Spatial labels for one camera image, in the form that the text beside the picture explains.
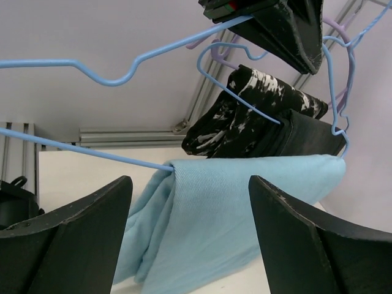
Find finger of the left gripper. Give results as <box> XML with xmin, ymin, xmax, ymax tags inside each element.
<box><xmin>198</xmin><ymin>0</ymin><xmax>323</xmax><ymax>75</ymax></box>

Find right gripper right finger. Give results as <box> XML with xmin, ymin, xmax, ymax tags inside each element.
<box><xmin>249</xmin><ymin>175</ymin><xmax>391</xmax><ymax>294</ymax></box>

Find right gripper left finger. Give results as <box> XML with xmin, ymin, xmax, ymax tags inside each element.
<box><xmin>1</xmin><ymin>176</ymin><xmax>133</xmax><ymax>293</ymax></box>

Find light blue trousers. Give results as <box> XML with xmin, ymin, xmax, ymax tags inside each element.
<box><xmin>113</xmin><ymin>155</ymin><xmax>346</xmax><ymax>293</ymax></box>

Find purple hanger left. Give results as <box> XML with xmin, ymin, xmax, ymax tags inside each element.
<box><xmin>185</xmin><ymin>16</ymin><xmax>353</xmax><ymax>111</ymax></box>

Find black white patterned trousers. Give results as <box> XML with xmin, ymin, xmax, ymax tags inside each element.
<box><xmin>181</xmin><ymin>64</ymin><xmax>329</xmax><ymax>159</ymax></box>

